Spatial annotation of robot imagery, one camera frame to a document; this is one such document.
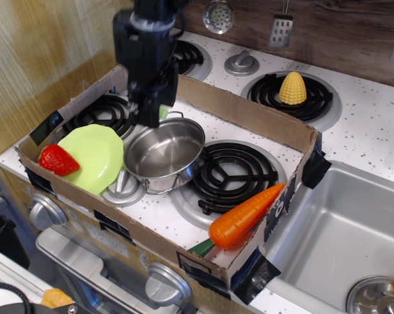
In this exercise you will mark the yellow toy corn cob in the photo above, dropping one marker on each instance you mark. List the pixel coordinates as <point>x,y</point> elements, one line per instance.
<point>293,89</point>

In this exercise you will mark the light green toy broccoli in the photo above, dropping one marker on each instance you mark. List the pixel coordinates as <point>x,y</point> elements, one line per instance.
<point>163,112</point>

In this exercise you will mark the orange toy carrot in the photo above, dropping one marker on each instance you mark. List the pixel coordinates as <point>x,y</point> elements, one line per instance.
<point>228,229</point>

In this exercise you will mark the light green plastic plate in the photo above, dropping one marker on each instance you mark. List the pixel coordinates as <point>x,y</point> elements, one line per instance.
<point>95,157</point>

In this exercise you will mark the silver oven door handle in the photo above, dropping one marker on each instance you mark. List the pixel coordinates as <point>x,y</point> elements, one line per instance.
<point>97,280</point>

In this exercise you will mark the orange cloth scrap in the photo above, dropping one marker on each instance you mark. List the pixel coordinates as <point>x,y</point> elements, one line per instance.
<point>54,297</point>

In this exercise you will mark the front right black burner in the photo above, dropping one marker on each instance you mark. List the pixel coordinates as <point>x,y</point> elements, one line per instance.
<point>232,173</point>

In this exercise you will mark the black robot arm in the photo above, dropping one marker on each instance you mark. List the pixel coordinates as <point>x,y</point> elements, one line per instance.
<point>164,12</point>

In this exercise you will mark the hanging metal strainer spoon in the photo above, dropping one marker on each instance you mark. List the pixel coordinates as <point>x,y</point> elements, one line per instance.
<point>218,17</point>

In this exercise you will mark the silver toy sink basin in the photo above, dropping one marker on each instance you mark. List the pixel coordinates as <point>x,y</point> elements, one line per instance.
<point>335,234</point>

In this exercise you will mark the brown cardboard fence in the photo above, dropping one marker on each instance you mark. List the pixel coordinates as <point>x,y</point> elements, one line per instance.
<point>154,230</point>

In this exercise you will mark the hanging metal slotted spatula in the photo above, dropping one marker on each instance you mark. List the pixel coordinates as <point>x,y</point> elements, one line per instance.
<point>281,28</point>

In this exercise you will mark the grey back stovetop knob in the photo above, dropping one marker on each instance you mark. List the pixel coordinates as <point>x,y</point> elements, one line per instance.
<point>241,65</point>

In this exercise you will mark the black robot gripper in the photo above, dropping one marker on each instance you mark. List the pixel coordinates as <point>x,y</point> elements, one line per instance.
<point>146,49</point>

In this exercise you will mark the grey oven knob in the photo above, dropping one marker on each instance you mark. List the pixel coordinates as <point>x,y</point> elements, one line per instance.
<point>164,287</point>
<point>45,213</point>

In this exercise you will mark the grey left oven knob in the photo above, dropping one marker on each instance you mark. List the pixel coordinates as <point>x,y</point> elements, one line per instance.
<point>45,213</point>

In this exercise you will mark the red toy strawberry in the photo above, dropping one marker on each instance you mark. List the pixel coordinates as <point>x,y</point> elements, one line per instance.
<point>57,160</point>

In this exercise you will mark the back right black burner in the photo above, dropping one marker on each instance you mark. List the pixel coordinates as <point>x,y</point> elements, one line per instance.
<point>322,108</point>

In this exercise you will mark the silver sink drain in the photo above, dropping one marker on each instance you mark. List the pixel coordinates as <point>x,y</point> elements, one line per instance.
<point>371,295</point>

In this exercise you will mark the grey stovetop knob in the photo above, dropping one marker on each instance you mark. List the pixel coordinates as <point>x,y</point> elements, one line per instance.
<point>124,191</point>
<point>241,65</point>

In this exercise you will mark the front left black burner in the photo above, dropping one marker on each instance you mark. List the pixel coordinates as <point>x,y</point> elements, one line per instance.
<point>106,125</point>

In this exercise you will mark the grey front stovetop knob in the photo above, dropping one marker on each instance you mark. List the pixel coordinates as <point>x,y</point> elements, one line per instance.
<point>124,191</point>

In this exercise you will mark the small steel pan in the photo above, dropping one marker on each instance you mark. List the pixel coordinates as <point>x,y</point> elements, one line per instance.
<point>168,157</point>

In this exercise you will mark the grey right oven knob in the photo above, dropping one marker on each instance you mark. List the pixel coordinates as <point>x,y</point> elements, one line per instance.
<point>164,287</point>

